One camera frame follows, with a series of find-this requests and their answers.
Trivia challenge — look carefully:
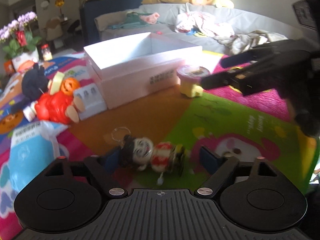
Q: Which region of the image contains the pink lid yellow cup toy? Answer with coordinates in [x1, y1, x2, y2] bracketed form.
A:
[176, 65, 211, 98]

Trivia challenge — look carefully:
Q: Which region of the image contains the cartoon figurine keychain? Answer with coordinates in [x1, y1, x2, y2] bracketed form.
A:
[111, 127, 186, 186]

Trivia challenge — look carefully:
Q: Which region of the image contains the blue white plastic packet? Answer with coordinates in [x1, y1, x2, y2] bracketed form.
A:
[8, 121, 69, 192]

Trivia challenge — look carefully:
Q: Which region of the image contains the red piggy doll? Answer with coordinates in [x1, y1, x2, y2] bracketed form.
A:
[23, 91, 85, 125]

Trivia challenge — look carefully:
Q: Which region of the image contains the orange pumpkin toy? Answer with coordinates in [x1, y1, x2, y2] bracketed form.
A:
[60, 77, 81, 96]

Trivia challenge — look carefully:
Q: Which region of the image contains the pink white clothes pile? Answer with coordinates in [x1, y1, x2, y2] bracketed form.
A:
[175, 4, 235, 38]

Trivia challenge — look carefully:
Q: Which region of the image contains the grey covered sofa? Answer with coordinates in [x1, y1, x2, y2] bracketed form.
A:
[94, 3, 302, 55]

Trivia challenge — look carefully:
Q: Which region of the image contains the colourful play mat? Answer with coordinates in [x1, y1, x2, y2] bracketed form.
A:
[0, 50, 320, 240]

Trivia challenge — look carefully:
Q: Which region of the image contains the white cardboard box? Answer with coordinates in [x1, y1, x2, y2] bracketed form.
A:
[84, 33, 202, 109]

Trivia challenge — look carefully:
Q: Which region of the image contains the black plush toy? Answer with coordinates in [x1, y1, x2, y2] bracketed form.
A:
[10, 63, 49, 114]

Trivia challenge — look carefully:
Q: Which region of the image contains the green cloth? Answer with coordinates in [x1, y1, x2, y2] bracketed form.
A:
[107, 12, 150, 29]

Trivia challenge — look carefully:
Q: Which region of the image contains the clear snack jar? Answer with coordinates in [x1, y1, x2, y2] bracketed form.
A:
[41, 44, 53, 61]

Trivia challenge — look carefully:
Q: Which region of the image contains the beige dining chair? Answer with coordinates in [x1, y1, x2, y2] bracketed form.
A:
[46, 17, 63, 41]

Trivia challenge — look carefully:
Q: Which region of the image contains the pink orchid flower pot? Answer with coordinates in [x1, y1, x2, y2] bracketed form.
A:
[1, 11, 42, 72]

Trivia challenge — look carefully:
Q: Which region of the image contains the orange hanging lantern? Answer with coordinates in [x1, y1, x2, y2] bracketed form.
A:
[55, 0, 65, 8]

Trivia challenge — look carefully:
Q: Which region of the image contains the white round wall clock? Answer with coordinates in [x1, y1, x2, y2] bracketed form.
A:
[40, 0, 50, 10]

